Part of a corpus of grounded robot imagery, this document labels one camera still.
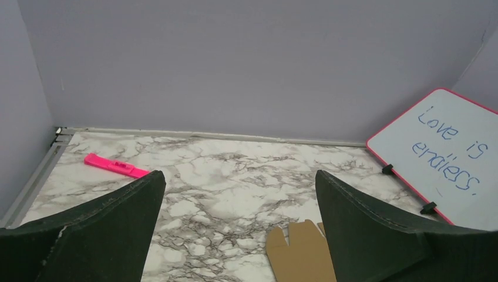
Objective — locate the black whiteboard clip upper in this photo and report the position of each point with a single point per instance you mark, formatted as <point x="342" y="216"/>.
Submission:
<point x="387" y="170"/>

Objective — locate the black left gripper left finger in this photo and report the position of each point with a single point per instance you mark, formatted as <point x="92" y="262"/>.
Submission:
<point x="104" y="239"/>

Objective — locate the pink framed whiteboard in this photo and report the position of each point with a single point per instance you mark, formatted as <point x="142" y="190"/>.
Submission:
<point x="445" y="149"/>

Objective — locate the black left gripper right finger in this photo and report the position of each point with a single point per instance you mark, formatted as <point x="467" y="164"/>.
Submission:
<point x="371" y="240"/>

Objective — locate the brown cardboard box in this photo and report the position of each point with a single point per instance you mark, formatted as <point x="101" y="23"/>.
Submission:
<point x="302" y="256"/>

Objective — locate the pink highlighter marker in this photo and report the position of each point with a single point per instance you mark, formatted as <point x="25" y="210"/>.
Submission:
<point x="115" y="166"/>

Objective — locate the black whiteboard clip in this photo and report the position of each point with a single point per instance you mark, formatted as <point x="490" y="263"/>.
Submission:
<point x="387" y="170"/>
<point x="429" y="209"/>

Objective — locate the black whiteboard clip lower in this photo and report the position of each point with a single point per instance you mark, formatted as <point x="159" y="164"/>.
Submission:
<point x="429" y="209"/>

